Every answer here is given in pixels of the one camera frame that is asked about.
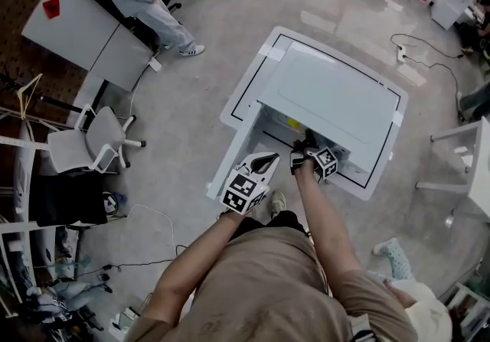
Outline black fabric bag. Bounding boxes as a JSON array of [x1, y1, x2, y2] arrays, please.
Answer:
[[28, 174, 109, 227]]

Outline white office chair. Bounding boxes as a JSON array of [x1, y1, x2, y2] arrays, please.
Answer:
[[46, 103, 147, 175]]

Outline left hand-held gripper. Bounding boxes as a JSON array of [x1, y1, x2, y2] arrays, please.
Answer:
[[220, 151, 281, 217]]

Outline person's right hand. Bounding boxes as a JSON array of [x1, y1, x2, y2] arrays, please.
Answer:
[[289, 150, 320, 177]]

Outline white square table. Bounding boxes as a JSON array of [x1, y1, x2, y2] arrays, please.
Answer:
[[415, 116, 490, 223]]

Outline grey clothes pile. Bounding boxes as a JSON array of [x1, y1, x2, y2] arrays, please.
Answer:
[[24, 279, 106, 334]]

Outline person's tan shirt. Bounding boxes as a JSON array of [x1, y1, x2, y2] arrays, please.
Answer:
[[124, 225, 420, 342]]

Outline white shelf rack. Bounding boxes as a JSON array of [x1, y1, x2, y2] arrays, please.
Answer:
[[0, 105, 53, 318]]

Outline low white table black outline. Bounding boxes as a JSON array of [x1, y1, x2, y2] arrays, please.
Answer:
[[219, 25, 410, 202]]

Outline person's white sneaker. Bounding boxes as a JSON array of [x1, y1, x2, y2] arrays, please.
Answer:
[[269, 189, 288, 221]]

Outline person's right forearm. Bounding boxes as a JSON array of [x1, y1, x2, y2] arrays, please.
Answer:
[[292, 166, 367, 280]]

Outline white cabinet with red diamond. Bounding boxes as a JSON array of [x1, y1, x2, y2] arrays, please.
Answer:
[[21, 0, 155, 92]]

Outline person's black trousers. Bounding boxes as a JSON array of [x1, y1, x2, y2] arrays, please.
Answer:
[[229, 210, 312, 239]]

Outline person's left forearm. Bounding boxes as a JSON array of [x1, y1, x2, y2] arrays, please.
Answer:
[[143, 209, 246, 334]]

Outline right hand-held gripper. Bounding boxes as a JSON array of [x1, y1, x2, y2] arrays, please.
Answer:
[[293, 129, 340, 181]]

